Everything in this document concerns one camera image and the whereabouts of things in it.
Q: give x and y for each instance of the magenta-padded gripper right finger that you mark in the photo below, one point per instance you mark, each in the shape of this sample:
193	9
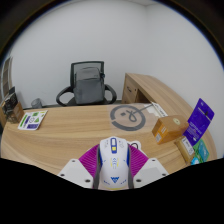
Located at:
151	170

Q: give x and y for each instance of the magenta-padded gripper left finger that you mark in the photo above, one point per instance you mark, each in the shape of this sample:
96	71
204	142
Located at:
75	171

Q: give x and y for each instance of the white blue yellow computer mouse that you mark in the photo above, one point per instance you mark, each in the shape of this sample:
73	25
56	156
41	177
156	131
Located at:
114	163

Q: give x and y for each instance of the small light wooden box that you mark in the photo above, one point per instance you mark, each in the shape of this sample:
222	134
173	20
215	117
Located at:
185	149

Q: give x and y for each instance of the green blue retail package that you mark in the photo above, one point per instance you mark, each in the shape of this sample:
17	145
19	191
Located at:
201	152

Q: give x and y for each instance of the round grey printed mat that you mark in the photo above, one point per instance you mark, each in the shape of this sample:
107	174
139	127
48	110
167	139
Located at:
115	122

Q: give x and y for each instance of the white green purple sticker sheet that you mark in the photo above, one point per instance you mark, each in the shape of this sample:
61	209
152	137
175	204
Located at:
32	120

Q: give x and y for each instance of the purple hanging retail package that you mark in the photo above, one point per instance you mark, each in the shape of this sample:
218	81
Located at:
199	121

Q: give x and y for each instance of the black mesh office chair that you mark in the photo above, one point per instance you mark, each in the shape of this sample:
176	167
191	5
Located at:
63	95

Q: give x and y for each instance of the wooden side desk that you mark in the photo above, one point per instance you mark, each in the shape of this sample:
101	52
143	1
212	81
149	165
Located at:
150	88

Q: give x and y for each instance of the grey backpack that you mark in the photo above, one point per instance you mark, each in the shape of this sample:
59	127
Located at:
88	86

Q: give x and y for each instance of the black appliance box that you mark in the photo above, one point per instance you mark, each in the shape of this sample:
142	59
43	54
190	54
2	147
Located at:
8	98

